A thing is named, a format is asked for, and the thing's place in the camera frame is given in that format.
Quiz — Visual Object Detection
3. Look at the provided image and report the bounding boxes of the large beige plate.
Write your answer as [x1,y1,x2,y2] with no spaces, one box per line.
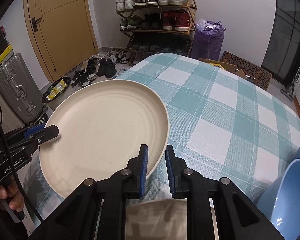
[39,80,170,198]

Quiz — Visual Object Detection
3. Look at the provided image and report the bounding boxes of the large light blue bowl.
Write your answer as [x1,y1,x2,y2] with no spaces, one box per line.
[256,159,300,239]

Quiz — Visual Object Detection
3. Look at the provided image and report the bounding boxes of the person left hand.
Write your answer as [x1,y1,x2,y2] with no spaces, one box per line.
[0,178,25,212]

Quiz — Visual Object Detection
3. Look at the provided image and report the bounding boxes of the silver suitcase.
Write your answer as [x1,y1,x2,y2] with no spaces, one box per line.
[0,53,45,124]

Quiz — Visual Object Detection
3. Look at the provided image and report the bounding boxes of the white trash bin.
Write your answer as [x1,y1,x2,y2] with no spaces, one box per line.
[42,76,74,111]

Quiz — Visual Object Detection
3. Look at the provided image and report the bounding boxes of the teal checkered tablecloth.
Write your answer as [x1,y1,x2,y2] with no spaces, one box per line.
[22,52,300,225]

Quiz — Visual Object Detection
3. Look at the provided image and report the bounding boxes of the open cardboard snack box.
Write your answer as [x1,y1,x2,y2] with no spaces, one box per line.
[198,58,247,80]

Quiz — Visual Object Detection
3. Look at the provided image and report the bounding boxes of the purple bag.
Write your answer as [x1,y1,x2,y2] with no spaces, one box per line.
[190,18,225,60]

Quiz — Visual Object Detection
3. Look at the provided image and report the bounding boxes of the wooden door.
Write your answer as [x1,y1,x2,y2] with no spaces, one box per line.
[23,0,98,81]

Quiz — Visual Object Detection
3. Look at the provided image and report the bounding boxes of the patterned cardboard box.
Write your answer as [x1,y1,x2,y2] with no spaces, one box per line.
[221,50,272,90]

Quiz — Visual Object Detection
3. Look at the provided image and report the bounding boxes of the vacuum cleaner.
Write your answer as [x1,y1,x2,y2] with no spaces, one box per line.
[280,67,300,102]

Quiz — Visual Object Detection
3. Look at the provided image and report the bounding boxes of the wooden shoe rack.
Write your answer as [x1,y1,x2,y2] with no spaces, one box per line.
[115,0,198,66]

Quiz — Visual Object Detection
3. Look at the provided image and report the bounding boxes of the black glass door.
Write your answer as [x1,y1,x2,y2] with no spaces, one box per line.
[262,0,300,86]

